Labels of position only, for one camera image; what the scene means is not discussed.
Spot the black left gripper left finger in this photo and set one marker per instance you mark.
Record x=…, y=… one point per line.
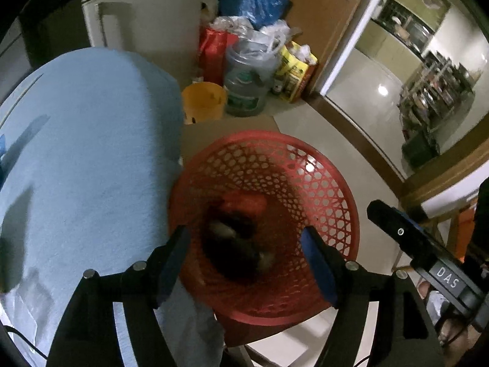
x=87, y=334

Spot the silver two-door refrigerator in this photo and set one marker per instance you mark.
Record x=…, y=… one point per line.
x=165, y=32

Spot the grey plastic bag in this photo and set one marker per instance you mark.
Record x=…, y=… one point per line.
x=228, y=241

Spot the white plastic bags pile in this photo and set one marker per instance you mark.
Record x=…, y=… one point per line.
x=272, y=36

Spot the yellow printed bag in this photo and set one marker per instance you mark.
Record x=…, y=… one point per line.
x=296, y=67

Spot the wooden cabinet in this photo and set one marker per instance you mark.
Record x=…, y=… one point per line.
x=323, y=24

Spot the red plastic bag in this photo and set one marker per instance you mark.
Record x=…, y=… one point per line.
x=250, y=204

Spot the red shopping bag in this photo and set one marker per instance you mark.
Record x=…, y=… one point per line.
x=212, y=53

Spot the red mesh waste basket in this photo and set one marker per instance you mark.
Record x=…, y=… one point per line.
x=302, y=187

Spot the yellow plastic bucket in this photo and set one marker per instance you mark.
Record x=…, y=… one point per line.
x=203, y=101

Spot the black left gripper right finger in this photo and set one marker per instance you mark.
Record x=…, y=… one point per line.
x=404, y=334

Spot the blue tablecloth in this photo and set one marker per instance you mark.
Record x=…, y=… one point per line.
x=90, y=151

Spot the large clear water jug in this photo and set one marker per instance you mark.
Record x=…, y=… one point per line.
x=249, y=76

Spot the metal kitchen rack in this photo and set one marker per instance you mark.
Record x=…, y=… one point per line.
x=433, y=103

